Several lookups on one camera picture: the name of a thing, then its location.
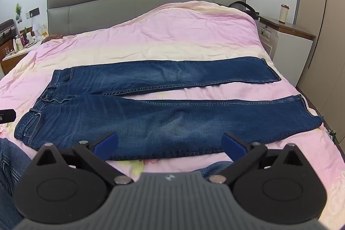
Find small potted wall plant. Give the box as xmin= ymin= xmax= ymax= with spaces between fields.
xmin=14 ymin=3 xmax=22 ymax=23

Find white nightstand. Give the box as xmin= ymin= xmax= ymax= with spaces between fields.
xmin=258 ymin=16 xmax=316 ymax=88

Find black bag strap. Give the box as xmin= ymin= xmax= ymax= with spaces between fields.
xmin=220 ymin=1 xmax=260 ymax=21

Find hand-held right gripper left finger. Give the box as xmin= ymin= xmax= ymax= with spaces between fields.
xmin=36 ymin=131 xmax=134 ymax=185

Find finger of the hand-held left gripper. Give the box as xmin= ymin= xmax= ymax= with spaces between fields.
xmin=0 ymin=109 xmax=16 ymax=123

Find cream travel cup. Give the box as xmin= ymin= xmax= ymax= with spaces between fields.
xmin=279 ymin=4 xmax=290 ymax=23

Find wooden nightstand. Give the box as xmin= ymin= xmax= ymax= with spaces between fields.
xmin=0 ymin=39 xmax=42 ymax=77

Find pink bed blanket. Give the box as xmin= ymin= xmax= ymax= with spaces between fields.
xmin=0 ymin=0 xmax=345 ymax=230

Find black case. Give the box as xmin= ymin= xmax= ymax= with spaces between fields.
xmin=0 ymin=19 xmax=16 ymax=45

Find beige wardrobe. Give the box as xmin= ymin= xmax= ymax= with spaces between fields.
xmin=296 ymin=0 xmax=345 ymax=102

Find blue denim pants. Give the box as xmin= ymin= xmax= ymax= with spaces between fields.
xmin=14 ymin=57 xmax=323 ymax=161

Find person's leg in jeans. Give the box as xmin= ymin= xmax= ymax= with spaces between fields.
xmin=199 ymin=161 xmax=234 ymax=180
xmin=0 ymin=138 xmax=31 ymax=229

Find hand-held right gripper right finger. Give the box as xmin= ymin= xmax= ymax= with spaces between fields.
xmin=209 ymin=133 xmax=305 ymax=184

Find brown cloth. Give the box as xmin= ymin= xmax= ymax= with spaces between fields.
xmin=43 ymin=34 xmax=65 ymax=43

